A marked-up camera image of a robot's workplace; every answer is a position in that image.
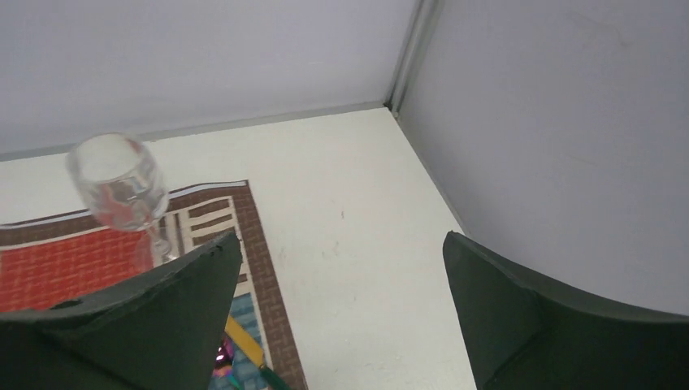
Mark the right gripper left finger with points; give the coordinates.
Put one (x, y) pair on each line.
(158, 330)

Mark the clear wine glass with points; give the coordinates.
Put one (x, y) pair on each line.
(119, 181)

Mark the brown striped placemat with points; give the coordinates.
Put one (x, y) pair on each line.
(46, 261)

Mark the gold knife dark handle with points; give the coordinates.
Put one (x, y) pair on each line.
(253, 349)

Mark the iridescent spoon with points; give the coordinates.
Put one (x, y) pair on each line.
(222, 376)

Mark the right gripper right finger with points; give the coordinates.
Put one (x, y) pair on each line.
(526, 330)

